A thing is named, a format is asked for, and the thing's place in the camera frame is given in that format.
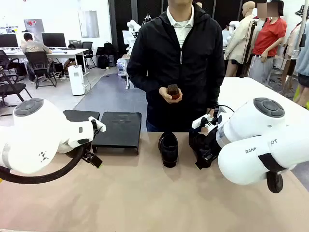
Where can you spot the grey board with red logo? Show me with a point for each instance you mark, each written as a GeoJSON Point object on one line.
{"type": "Point", "coordinates": [36, 29]}

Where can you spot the person's left forearm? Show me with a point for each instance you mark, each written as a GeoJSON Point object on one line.
{"type": "Point", "coordinates": [216, 91]}

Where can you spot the black office chair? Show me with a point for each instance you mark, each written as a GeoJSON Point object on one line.
{"type": "Point", "coordinates": [12, 88]}
{"type": "Point", "coordinates": [87, 46]}
{"type": "Point", "coordinates": [38, 60]}

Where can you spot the bare mannequin head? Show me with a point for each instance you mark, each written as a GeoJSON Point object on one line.
{"type": "Point", "coordinates": [199, 4]}

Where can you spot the black hat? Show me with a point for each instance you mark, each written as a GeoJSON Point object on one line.
{"type": "Point", "coordinates": [303, 10]}

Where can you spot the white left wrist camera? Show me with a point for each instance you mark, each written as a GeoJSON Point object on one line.
{"type": "Point", "coordinates": [97, 123]}

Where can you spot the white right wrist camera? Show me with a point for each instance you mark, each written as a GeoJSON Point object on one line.
{"type": "Point", "coordinates": [200, 122]}

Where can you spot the silver clothes rack pole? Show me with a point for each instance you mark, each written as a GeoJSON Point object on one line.
{"type": "Point", "coordinates": [295, 55]}

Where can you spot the brown wooden shoe brush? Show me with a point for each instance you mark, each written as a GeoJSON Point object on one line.
{"type": "Point", "coordinates": [173, 90]}

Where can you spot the black shoe stand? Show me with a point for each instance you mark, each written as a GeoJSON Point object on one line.
{"type": "Point", "coordinates": [120, 130]}
{"type": "Point", "coordinates": [82, 114]}

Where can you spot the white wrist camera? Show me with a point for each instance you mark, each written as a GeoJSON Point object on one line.
{"type": "Point", "coordinates": [200, 122]}
{"type": "Point", "coordinates": [97, 123]}

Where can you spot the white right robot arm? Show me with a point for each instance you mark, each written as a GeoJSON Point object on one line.
{"type": "Point", "coordinates": [253, 135]}

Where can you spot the clear computer case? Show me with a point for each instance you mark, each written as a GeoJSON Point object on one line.
{"type": "Point", "coordinates": [122, 67]}

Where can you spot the person in black jacket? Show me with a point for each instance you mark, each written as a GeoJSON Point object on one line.
{"type": "Point", "coordinates": [164, 60]}

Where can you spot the seated man in tan shirt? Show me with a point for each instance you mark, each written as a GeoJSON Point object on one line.
{"type": "Point", "coordinates": [33, 46]}

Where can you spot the mannequin in beige coat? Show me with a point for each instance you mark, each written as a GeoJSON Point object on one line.
{"type": "Point", "coordinates": [239, 41]}

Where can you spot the black backpack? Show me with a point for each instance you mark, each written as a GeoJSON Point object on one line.
{"type": "Point", "coordinates": [105, 60]}

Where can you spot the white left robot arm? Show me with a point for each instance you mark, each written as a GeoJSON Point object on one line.
{"type": "Point", "coordinates": [36, 135]}

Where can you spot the mannequin in light blue top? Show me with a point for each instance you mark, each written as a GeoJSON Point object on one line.
{"type": "Point", "coordinates": [304, 62]}

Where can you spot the white side table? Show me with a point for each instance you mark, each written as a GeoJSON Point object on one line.
{"type": "Point", "coordinates": [241, 89]}

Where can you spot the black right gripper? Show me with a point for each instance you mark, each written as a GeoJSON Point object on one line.
{"type": "Point", "coordinates": [211, 142]}

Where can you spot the black leather shoe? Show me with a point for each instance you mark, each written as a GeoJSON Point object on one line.
{"type": "Point", "coordinates": [195, 142]}
{"type": "Point", "coordinates": [169, 149]}

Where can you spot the white office desk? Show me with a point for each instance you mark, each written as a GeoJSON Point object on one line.
{"type": "Point", "coordinates": [72, 50]}

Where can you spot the person's left hand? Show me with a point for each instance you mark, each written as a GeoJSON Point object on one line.
{"type": "Point", "coordinates": [204, 129]}

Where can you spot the white air purifier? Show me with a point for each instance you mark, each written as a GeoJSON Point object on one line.
{"type": "Point", "coordinates": [76, 81]}

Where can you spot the black computer monitor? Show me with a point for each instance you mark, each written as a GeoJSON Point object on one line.
{"type": "Point", "coordinates": [53, 39]}
{"type": "Point", "coordinates": [8, 40]}

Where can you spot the black tripod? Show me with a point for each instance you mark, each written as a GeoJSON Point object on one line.
{"type": "Point", "coordinates": [249, 43]}

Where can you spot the person's right forearm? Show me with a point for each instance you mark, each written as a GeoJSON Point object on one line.
{"type": "Point", "coordinates": [144, 84]}

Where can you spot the person's right hand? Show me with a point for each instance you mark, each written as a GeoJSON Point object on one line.
{"type": "Point", "coordinates": [164, 94]}

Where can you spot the silver wall panel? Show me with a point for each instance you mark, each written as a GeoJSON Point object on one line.
{"type": "Point", "coordinates": [88, 24]}

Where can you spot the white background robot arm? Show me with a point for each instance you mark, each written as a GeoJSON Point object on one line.
{"type": "Point", "coordinates": [233, 25]}
{"type": "Point", "coordinates": [132, 25]}

